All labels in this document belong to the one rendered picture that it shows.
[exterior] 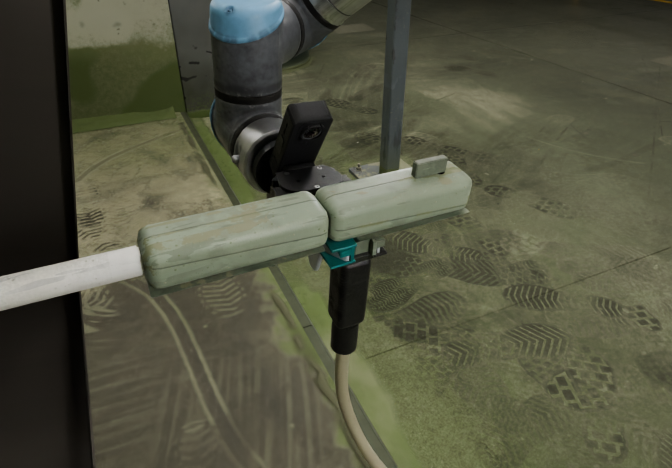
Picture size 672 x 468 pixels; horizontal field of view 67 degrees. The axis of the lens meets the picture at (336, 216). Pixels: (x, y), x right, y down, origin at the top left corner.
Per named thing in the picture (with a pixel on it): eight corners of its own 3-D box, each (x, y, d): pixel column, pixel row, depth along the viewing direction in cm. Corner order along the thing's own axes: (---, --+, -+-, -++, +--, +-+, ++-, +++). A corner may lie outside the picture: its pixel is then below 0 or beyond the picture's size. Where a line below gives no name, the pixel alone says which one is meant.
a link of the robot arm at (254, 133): (299, 113, 67) (226, 122, 63) (314, 128, 63) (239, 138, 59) (297, 173, 72) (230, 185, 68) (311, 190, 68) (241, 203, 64)
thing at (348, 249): (336, 237, 51) (337, 219, 50) (355, 262, 48) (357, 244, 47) (312, 243, 50) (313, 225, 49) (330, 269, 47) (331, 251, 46)
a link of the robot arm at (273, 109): (203, 81, 72) (208, 146, 77) (229, 115, 62) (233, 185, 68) (266, 76, 75) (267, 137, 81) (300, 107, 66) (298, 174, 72)
